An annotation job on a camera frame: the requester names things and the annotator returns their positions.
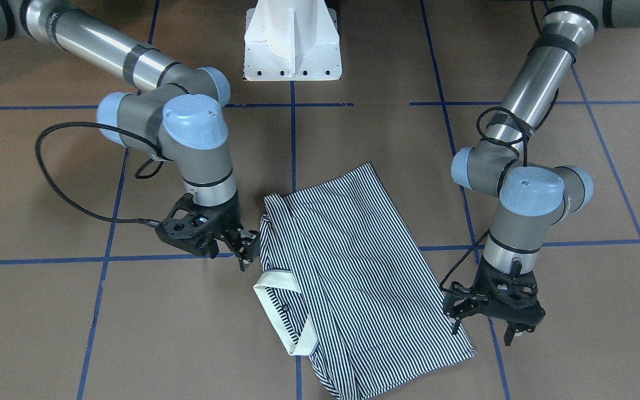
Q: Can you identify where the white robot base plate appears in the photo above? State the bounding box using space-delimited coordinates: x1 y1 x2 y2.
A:
242 1 343 82

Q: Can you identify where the navy white striped polo shirt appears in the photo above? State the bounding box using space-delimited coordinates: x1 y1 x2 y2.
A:
253 163 477 399

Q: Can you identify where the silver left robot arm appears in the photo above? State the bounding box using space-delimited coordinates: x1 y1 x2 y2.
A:
441 1 640 345

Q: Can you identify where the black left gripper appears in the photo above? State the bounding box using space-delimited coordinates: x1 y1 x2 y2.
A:
443 258 546 347

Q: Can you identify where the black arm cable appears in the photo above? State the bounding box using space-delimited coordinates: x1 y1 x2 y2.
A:
439 106 534 292
35 122 165 226

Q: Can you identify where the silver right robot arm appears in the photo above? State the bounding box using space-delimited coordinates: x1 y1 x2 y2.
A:
0 1 260 271

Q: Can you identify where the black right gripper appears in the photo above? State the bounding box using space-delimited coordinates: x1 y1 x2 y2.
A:
156 193 260 272

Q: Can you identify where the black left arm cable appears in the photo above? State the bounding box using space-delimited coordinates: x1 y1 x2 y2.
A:
439 106 534 292

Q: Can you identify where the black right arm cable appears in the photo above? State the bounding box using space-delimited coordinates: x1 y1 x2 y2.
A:
35 122 165 226

